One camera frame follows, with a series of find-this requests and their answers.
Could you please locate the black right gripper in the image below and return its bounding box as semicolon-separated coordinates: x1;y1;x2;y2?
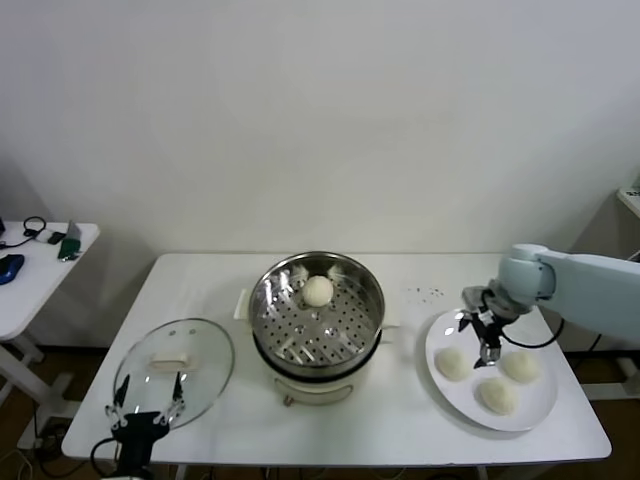
457;307;504;371

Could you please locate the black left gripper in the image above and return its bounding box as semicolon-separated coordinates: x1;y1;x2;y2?
104;370;187;471

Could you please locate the white steamed baozi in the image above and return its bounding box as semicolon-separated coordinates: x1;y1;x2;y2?
435;347;473;382
501;351;542;385
301;276;334;308
477;377;519;416

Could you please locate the glass pot lid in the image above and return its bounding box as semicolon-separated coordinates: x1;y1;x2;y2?
113;317;236;432

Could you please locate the stainless steel steamer basket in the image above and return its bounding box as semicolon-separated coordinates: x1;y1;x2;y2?
233;249;402;374

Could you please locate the white round plate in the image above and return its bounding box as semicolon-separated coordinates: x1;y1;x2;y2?
424;306;559;432

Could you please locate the white side table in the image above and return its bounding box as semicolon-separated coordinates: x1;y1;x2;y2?
0;221;101;404

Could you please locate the blue computer mouse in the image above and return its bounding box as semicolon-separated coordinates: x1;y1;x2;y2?
0;253;26;286

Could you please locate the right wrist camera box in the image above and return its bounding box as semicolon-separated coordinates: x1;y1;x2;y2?
462;284;496;309

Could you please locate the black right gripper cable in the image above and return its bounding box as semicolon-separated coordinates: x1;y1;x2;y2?
499;315;567;349

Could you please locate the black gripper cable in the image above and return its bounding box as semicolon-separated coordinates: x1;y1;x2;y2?
89;437;122;474
499;315;567;349

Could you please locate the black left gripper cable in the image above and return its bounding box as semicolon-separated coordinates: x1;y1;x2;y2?
89;437;122;474

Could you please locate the green handled tool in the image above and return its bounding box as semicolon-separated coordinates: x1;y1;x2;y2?
58;234;84;262

